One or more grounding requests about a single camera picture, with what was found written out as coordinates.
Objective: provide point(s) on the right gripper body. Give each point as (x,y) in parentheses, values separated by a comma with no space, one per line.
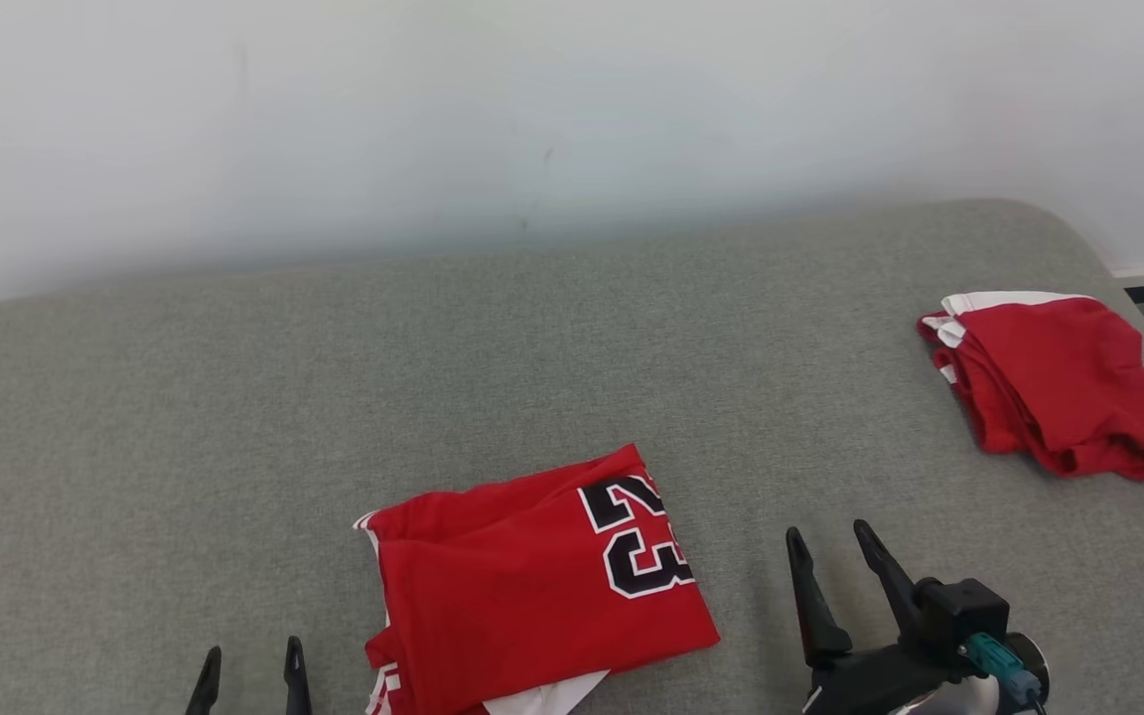
(860,685)

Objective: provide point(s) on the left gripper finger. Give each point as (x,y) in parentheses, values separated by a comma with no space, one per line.
(296,685)
(205,690)

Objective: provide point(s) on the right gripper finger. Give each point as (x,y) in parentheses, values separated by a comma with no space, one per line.
(892,576)
(818,621)

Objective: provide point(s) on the red jersey with white trim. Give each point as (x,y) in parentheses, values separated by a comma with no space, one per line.
(512,596)

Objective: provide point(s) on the red shorts with white stripe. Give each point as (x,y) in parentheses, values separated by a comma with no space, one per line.
(1059,387)

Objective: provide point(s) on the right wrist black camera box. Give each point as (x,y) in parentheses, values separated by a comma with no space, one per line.
(959,611)

